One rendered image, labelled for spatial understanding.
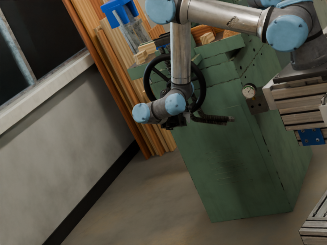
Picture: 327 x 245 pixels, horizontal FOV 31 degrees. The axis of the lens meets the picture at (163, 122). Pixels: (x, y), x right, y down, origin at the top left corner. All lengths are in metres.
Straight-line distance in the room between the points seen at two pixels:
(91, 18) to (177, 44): 2.04
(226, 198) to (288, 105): 0.93
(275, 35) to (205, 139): 1.05
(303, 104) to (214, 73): 0.65
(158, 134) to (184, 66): 2.02
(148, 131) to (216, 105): 1.50
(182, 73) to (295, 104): 0.43
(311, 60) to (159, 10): 0.53
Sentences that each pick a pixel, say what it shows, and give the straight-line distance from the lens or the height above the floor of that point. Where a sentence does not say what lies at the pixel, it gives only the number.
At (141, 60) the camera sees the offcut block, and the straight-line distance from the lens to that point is 2.76.
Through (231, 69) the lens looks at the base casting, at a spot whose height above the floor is 0.76.
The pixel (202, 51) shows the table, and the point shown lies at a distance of 2.59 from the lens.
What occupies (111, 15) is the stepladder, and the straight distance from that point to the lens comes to 3.53.
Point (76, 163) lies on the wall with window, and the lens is 3.86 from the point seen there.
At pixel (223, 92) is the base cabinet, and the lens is 2.63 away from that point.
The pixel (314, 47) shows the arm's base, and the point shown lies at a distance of 1.99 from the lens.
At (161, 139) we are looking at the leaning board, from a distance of 4.16.
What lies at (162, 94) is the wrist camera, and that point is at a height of 0.83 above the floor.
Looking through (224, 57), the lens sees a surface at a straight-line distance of 2.57.
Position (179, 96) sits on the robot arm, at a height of 0.86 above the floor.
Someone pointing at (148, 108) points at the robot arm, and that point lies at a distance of 2.15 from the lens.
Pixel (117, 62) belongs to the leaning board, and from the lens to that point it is 4.02.
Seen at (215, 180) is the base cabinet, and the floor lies 0.24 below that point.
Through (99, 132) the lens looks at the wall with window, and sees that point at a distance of 4.12.
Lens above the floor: 1.41
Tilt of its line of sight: 17 degrees down
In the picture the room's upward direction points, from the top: 24 degrees counter-clockwise
